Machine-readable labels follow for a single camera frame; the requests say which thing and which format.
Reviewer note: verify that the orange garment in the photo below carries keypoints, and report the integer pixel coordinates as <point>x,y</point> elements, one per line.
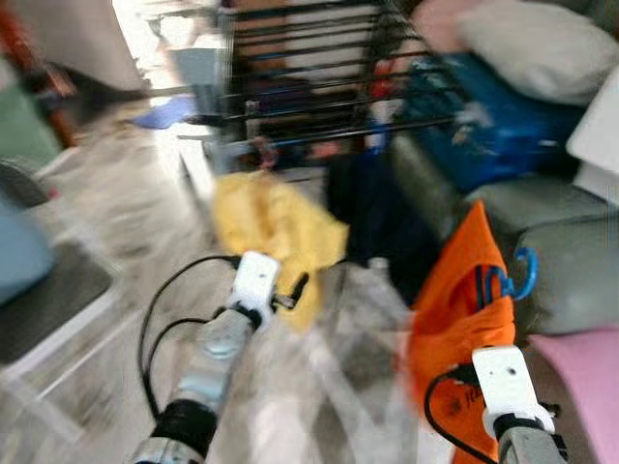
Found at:
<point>450,319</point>

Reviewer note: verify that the blue plastic hanger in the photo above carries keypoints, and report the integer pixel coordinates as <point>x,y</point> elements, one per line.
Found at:
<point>527,275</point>

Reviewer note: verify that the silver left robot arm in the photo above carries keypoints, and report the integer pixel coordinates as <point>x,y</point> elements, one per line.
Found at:
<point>208,362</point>

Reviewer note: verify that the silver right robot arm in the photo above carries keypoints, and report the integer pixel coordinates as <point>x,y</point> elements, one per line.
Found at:
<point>530,449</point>

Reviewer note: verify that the yellow shirt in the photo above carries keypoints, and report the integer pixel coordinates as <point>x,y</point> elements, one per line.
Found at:
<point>276,227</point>

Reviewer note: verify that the navy blue garment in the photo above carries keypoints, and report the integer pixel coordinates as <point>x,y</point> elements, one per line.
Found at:
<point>377,213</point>

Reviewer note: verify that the purple bag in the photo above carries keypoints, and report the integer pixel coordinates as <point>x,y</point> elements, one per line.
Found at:
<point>280,101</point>

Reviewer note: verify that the white plastic bottle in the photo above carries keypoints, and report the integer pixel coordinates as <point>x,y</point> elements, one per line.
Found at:
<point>380,121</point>

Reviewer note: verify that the blue floor mat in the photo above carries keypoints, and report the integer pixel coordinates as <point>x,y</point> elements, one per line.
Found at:
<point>162,114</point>

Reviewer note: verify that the black metal drying rack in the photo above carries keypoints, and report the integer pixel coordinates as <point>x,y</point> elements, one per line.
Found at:
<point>232,77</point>

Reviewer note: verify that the white child chair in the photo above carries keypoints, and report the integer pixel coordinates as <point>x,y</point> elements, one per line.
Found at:
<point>198,72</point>

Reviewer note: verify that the blue hard suitcase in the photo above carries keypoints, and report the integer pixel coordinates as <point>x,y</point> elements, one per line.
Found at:
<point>493,130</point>

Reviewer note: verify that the light blue cushion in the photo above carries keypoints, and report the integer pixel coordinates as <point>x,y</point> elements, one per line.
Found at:
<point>19,251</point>

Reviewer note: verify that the grey green leather sofa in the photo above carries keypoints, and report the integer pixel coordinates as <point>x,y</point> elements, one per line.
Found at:
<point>566,261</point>

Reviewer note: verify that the pink foam mat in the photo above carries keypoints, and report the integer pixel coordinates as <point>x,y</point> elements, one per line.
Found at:
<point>590,396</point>

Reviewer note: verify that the salmon pink cushion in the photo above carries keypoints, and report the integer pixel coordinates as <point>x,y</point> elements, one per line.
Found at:
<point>440,24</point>

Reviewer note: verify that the green furniture panel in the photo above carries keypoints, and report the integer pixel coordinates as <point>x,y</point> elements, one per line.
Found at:
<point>24,130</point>

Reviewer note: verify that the white drawer cabinet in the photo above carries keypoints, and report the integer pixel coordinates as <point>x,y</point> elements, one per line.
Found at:
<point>600,130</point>

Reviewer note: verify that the off-white pillow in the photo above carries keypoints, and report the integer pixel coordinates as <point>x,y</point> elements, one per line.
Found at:
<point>542,53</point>

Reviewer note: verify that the red and black object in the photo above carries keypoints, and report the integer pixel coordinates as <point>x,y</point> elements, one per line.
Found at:
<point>24,48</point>

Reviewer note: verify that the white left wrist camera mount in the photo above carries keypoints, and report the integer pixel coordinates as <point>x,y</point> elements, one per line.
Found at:
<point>256,280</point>

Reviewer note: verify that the white frame folding chair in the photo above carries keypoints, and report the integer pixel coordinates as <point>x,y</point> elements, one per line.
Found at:
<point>48,304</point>

